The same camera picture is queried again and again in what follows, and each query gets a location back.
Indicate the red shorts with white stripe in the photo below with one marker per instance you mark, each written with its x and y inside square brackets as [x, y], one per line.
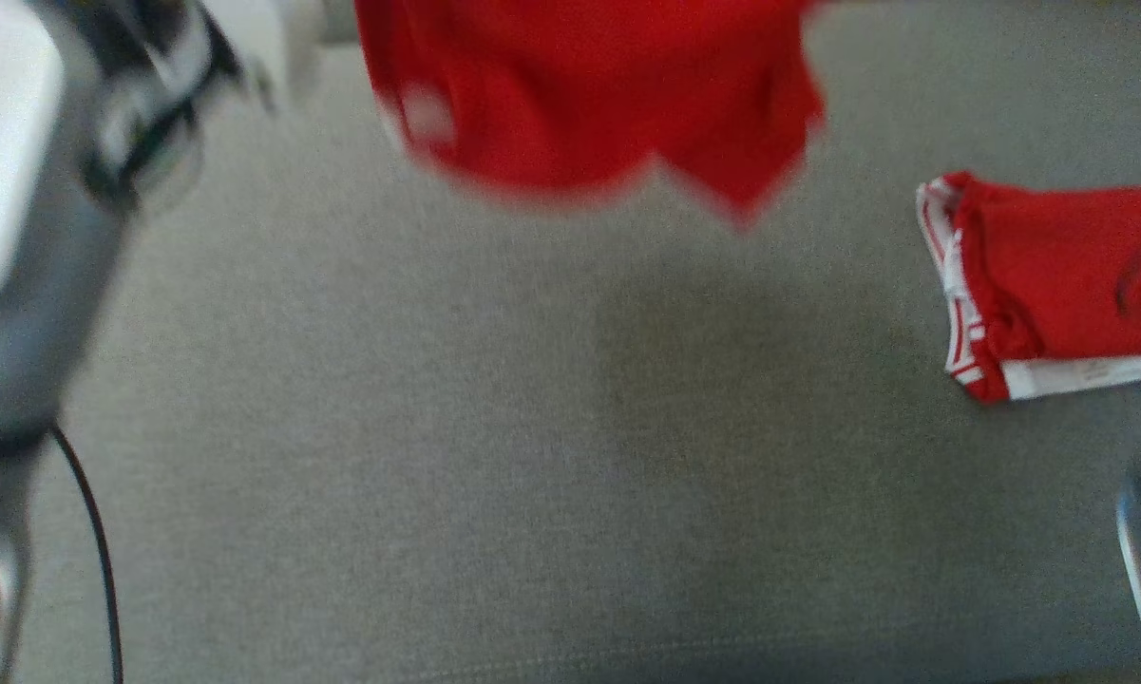
[580, 85]

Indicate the red Bulls 23 jersey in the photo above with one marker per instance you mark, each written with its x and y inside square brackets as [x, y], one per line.
[1064, 275]

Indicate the grey sofa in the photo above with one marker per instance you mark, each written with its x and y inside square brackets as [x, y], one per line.
[437, 427]

